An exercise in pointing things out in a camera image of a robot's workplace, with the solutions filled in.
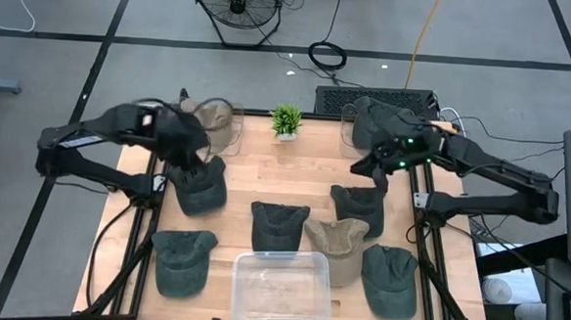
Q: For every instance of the small green potted plant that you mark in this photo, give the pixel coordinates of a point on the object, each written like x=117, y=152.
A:
x=286, y=121

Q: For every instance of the black floor fan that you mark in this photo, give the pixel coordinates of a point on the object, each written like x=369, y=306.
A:
x=237, y=5

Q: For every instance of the beige baseball cap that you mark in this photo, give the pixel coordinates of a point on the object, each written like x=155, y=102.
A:
x=218, y=132
x=340, y=246

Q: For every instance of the white paper roll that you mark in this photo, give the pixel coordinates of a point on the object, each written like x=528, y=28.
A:
x=499, y=291

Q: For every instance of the white cylinder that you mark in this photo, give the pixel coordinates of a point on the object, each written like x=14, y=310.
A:
x=532, y=317

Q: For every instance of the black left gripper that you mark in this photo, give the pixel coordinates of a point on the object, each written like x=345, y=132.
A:
x=174, y=129

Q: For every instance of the black aluminium table frame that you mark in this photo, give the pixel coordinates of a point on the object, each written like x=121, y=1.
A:
x=256, y=112

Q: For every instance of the black computer case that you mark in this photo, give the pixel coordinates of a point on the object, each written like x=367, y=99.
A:
x=338, y=96

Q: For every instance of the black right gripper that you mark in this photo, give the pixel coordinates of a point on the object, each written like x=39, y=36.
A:
x=403, y=149

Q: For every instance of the black baseball cap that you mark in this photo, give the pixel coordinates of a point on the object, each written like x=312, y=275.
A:
x=278, y=228
x=361, y=213
x=200, y=195

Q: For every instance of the green baseball cap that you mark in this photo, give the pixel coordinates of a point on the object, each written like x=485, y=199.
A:
x=389, y=283
x=182, y=267
x=366, y=120

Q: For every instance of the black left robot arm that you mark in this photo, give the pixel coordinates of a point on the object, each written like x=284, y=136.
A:
x=89, y=171

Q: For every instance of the clear plastic bin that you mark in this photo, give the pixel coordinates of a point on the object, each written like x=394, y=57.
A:
x=236, y=145
x=345, y=134
x=280, y=297

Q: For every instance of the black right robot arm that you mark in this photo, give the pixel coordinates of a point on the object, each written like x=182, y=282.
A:
x=489, y=205

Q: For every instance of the black beam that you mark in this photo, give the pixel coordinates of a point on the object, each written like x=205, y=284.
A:
x=520, y=253

